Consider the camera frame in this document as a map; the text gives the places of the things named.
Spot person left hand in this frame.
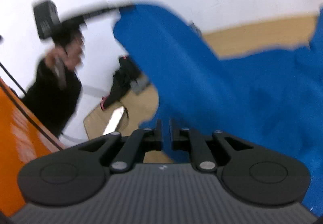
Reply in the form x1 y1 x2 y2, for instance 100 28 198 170
44 31 84 71

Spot blue jacket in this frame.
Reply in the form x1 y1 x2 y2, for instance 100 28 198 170
113 4 322 215

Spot small grey cloth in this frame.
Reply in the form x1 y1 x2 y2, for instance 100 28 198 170
130 74 151 95

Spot orange stool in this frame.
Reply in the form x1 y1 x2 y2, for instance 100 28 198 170
1 81 65 217

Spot white smartphone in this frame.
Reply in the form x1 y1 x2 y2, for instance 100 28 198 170
102 106 125 135

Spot person black sleeve forearm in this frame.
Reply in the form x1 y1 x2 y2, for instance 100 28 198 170
21 59 82 137

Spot black garment pink trim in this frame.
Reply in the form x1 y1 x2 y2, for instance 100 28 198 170
100 56 141 111

